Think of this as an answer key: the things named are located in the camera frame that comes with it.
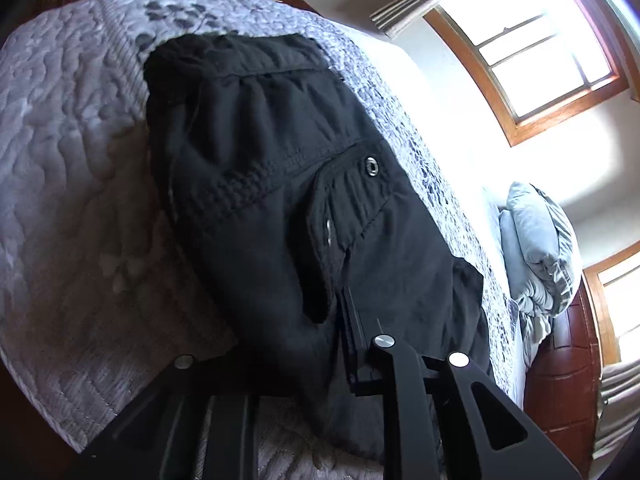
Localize grey comforter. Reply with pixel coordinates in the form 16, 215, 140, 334
505, 181, 583, 356

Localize black pants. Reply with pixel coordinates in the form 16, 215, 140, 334
142, 32, 496, 461

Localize pale blue pillow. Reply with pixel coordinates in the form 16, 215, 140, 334
499, 209, 533, 283

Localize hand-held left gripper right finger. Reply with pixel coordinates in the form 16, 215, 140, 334
340, 285, 583, 480

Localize striped grey curtain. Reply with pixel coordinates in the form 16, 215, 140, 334
370, 0, 481, 38
589, 360, 640, 480

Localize wooden headboard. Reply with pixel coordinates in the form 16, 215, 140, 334
522, 275, 621, 461

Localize quilted leaf-print bedspread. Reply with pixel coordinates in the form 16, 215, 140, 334
0, 0, 526, 480

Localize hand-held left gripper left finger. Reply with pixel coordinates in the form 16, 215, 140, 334
65, 354, 261, 480

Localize small wooden-framed window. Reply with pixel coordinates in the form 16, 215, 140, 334
582, 240, 640, 371

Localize large wooden-framed window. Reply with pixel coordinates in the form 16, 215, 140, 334
387, 0, 631, 148

